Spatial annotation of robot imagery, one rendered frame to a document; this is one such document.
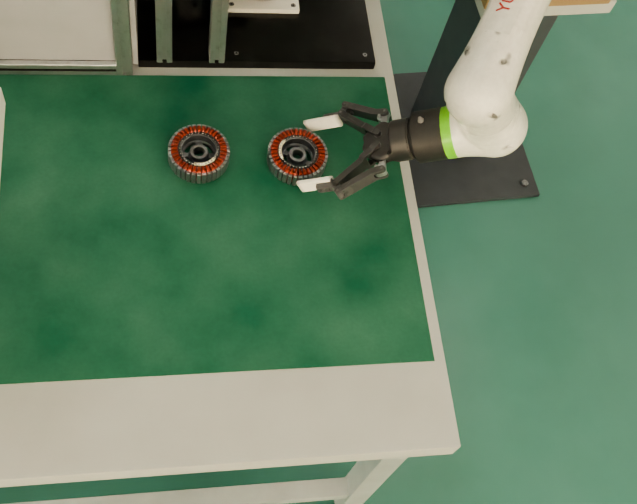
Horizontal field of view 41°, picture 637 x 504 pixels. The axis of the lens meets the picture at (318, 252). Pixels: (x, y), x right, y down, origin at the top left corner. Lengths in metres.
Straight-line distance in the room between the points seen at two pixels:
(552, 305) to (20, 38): 1.58
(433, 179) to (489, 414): 0.71
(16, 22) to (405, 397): 0.94
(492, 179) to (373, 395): 1.30
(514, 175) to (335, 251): 1.21
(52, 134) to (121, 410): 0.54
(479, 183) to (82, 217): 1.39
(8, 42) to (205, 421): 0.78
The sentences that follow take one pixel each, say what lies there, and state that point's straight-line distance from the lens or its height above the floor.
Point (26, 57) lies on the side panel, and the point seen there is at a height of 0.78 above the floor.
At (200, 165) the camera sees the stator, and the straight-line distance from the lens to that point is 1.57.
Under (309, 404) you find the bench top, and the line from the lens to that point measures 1.43.
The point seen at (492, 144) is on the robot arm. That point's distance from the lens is 1.46.
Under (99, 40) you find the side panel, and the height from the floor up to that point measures 0.83.
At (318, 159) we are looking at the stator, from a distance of 1.60.
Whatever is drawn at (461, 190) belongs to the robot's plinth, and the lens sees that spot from 2.58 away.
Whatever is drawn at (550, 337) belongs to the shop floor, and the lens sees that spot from 2.48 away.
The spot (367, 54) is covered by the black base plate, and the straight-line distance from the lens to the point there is 1.79.
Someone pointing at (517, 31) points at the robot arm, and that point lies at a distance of 1.40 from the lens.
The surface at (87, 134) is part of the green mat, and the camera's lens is 1.65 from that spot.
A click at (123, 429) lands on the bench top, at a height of 0.75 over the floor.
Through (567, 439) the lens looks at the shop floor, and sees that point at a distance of 2.39.
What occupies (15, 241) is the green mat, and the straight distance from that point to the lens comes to 1.55.
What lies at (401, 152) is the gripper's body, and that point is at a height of 0.88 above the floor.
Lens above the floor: 2.10
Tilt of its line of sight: 61 degrees down
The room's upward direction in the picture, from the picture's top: 18 degrees clockwise
